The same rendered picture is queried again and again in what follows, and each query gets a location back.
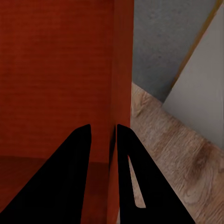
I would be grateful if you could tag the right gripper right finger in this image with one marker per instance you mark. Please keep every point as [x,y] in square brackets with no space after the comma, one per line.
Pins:
[162,204]

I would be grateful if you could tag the storage box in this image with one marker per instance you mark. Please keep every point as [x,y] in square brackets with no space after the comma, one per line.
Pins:
[64,64]

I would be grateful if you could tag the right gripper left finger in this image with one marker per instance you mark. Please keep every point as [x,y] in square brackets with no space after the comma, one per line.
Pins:
[55,194]

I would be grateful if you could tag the door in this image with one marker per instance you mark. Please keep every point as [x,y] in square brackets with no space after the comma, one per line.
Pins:
[212,13]

